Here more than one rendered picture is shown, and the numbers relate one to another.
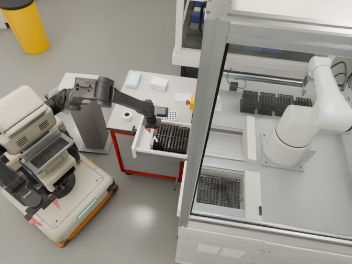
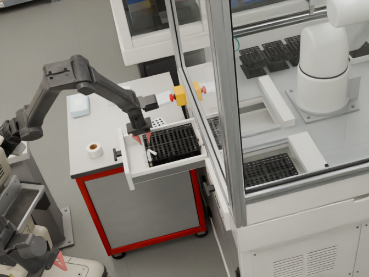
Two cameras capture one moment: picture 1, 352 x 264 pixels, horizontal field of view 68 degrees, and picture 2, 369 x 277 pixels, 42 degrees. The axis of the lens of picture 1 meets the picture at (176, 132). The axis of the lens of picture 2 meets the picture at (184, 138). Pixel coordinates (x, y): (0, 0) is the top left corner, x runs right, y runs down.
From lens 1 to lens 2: 0.63 m
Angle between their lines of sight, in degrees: 13
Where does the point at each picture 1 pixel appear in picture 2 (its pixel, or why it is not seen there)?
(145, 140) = (137, 163)
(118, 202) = not seen: outside the picture
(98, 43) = not seen: outside the picture
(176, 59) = (129, 56)
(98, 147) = (55, 241)
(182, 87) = (152, 89)
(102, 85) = (79, 63)
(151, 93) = (113, 111)
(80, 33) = not seen: outside the picture
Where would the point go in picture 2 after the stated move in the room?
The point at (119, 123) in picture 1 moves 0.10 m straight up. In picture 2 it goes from (87, 164) to (81, 148)
